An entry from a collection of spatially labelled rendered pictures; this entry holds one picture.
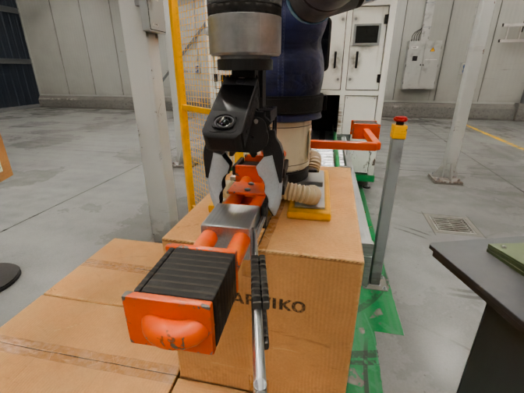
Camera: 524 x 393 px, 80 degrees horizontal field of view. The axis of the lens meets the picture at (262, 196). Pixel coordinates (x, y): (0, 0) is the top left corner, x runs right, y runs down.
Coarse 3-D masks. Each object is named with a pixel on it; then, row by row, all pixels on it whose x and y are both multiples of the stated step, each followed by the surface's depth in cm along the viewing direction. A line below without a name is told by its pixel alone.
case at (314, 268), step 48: (336, 192) 88; (192, 240) 63; (288, 240) 63; (336, 240) 63; (240, 288) 64; (288, 288) 61; (336, 288) 59; (240, 336) 69; (288, 336) 66; (336, 336) 63; (240, 384) 75; (288, 384) 71; (336, 384) 68
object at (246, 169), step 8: (240, 160) 61; (248, 160) 63; (256, 160) 63; (288, 160) 61; (232, 168) 57; (240, 168) 56; (248, 168) 56; (256, 168) 56; (240, 176) 57; (256, 176) 56
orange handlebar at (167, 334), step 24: (312, 144) 85; (336, 144) 84; (360, 144) 82; (240, 192) 48; (216, 240) 37; (240, 240) 35; (240, 264) 33; (144, 336) 24; (168, 336) 23; (192, 336) 23
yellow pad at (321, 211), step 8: (312, 168) 91; (328, 176) 96; (312, 184) 79; (328, 184) 88; (328, 192) 82; (320, 200) 76; (328, 200) 77; (288, 208) 73; (296, 208) 73; (304, 208) 73; (312, 208) 73; (320, 208) 72; (328, 208) 73; (288, 216) 72; (296, 216) 71; (304, 216) 71; (312, 216) 71; (320, 216) 70; (328, 216) 70
